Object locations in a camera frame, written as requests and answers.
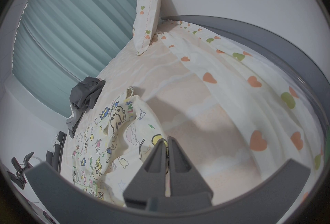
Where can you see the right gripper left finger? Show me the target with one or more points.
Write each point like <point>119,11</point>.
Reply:
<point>149,179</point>

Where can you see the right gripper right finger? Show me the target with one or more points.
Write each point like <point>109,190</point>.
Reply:
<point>183,179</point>

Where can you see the white printed pyjama top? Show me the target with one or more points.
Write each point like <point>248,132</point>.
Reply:
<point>116,140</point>

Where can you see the bed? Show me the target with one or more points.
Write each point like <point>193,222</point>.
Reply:
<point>206,114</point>

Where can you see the dark grey garment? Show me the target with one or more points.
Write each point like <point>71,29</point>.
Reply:
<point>72,129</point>

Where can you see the light grey garment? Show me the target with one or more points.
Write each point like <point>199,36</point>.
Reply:
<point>77,114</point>

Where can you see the black garment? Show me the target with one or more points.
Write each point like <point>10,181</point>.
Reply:
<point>85,91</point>

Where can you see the blue-green curtain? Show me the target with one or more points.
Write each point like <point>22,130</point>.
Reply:
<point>64,37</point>

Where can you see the white printed pillow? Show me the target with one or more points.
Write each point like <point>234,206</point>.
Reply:
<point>148,11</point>

